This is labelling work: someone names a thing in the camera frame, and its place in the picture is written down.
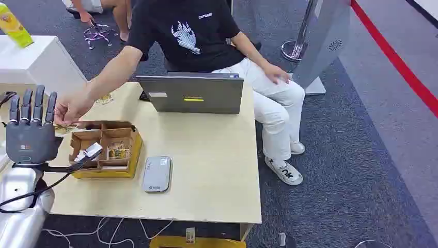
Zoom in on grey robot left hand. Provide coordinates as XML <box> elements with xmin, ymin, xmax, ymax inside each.
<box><xmin>5</xmin><ymin>85</ymin><xmax>65</xmax><ymax>166</ymax></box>

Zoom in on person's left hand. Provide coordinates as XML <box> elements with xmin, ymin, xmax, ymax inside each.
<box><xmin>262</xmin><ymin>64</ymin><xmax>292</xmax><ymax>85</ymax></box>

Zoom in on person's right hand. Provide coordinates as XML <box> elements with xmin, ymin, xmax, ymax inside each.
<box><xmin>54</xmin><ymin>91</ymin><xmax>95</xmax><ymax>127</ymax></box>

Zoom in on printed playing card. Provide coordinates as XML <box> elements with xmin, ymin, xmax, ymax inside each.
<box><xmin>54</xmin><ymin>123</ymin><xmax>79</xmax><ymax>135</ymax></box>

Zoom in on wooden compartment box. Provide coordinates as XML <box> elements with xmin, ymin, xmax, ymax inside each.
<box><xmin>68</xmin><ymin>120</ymin><xmax>144</xmax><ymax>180</ymax></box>

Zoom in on grey standing panel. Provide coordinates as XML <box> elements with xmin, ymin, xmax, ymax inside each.
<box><xmin>290</xmin><ymin>0</ymin><xmax>352</xmax><ymax>96</ymax></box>

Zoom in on white cabinet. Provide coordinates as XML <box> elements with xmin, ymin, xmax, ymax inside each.
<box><xmin>0</xmin><ymin>35</ymin><xmax>89</xmax><ymax>95</ymax></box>

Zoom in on stack of printed cards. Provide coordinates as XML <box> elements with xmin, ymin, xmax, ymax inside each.
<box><xmin>107</xmin><ymin>142</ymin><xmax>133</xmax><ymax>161</ymax></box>

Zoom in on plain white shoe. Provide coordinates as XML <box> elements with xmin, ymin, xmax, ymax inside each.
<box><xmin>290</xmin><ymin>141</ymin><xmax>306</xmax><ymax>156</ymax></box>

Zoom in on grey laptop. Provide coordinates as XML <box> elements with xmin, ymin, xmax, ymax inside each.
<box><xmin>135</xmin><ymin>72</ymin><xmax>245</xmax><ymax>115</ymax></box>

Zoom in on person in chair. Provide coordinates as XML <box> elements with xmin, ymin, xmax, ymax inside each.
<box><xmin>54</xmin><ymin>0</ymin><xmax>306</xmax><ymax>187</ymax></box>

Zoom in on white shoe with black print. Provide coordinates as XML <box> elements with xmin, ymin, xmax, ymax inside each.
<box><xmin>264</xmin><ymin>156</ymin><xmax>304</xmax><ymax>187</ymax></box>

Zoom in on yellow green drink carton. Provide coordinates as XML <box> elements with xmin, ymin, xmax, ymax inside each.
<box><xmin>0</xmin><ymin>2</ymin><xmax>35</xmax><ymax>49</ymax></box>

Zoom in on person crouching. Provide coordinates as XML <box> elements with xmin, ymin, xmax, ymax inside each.
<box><xmin>62</xmin><ymin>0</ymin><xmax>133</xmax><ymax>42</ymax></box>

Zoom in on silver power bank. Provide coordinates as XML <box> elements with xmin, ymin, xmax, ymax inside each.
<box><xmin>142</xmin><ymin>156</ymin><xmax>173</xmax><ymax>194</ymax></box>

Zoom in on red floor tape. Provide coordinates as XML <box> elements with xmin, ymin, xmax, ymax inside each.
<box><xmin>349</xmin><ymin>0</ymin><xmax>438</xmax><ymax>119</ymax></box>

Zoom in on yellow box under desk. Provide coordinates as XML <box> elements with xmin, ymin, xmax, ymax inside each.
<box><xmin>149</xmin><ymin>235</ymin><xmax>247</xmax><ymax>248</ymax></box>

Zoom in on chrome stanchion post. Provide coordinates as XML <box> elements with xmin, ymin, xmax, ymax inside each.
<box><xmin>280</xmin><ymin>0</ymin><xmax>320</xmax><ymax>63</ymax></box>

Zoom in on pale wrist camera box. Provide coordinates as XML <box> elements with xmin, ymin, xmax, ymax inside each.
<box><xmin>73</xmin><ymin>143</ymin><xmax>104</xmax><ymax>163</ymax></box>

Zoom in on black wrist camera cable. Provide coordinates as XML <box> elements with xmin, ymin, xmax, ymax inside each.
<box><xmin>0</xmin><ymin>152</ymin><xmax>102</xmax><ymax>214</ymax></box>

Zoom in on black cable loop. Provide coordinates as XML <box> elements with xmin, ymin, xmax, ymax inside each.
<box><xmin>0</xmin><ymin>91</ymin><xmax>18</xmax><ymax>110</ymax></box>

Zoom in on pink wire frame object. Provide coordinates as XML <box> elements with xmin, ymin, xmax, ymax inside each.
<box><xmin>83</xmin><ymin>21</ymin><xmax>118</xmax><ymax>50</ymax></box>

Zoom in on white floor cable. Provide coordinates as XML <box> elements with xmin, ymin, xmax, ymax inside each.
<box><xmin>41</xmin><ymin>216</ymin><xmax>175</xmax><ymax>248</ymax></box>

